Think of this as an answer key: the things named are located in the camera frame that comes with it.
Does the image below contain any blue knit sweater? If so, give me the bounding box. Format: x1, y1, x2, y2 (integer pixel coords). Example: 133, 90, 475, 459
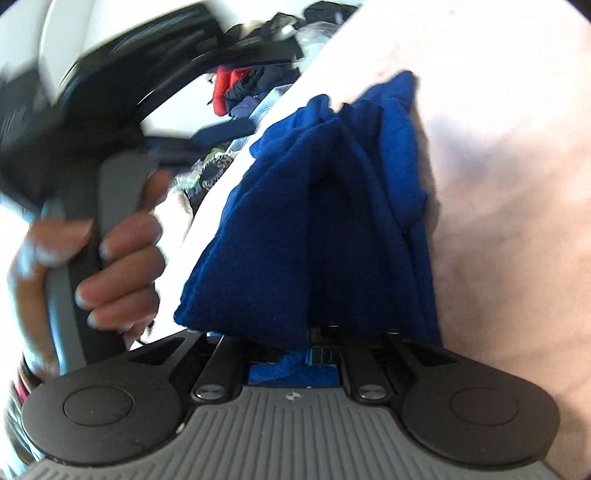
173, 69, 445, 389

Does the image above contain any pink blanket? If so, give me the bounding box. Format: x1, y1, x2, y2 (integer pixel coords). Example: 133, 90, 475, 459
152, 0, 591, 416

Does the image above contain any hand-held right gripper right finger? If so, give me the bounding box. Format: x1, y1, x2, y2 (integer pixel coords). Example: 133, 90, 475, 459
323, 322, 462, 402

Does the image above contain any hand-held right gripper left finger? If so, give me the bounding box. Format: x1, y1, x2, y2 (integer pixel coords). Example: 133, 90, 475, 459
129, 331, 251, 402

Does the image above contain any dark navy jacket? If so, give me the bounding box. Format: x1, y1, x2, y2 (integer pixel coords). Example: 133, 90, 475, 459
226, 64, 302, 119

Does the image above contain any dark patterned cloth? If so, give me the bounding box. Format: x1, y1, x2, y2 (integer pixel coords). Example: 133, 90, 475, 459
196, 147, 237, 191

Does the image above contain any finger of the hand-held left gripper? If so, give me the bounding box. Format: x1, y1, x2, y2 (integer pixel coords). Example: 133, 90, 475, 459
190, 120, 256, 147

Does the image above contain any person's left hand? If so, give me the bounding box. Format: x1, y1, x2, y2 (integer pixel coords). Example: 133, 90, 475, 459
7, 170, 176, 377

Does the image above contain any red garment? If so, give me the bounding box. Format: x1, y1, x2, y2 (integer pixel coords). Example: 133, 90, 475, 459
212, 66, 253, 117

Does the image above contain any light blue towel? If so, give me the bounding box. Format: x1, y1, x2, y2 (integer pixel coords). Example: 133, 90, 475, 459
255, 85, 297, 126

